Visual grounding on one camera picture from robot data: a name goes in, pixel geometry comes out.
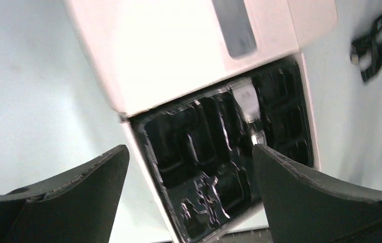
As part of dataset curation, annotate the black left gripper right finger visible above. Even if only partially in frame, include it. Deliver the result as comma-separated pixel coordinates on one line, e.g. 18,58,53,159
253,144,382,242

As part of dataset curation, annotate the black charging cable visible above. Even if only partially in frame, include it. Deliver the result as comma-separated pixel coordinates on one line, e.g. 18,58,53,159
349,12,382,84

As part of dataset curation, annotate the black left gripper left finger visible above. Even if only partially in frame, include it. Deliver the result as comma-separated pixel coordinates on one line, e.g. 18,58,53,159
0,145,130,242

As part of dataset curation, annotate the white cardboard kit box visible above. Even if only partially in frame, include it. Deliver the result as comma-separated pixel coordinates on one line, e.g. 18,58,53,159
65,1,337,242

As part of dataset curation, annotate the black plastic tray insert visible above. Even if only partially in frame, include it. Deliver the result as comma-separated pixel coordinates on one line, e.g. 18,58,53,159
131,57,316,242

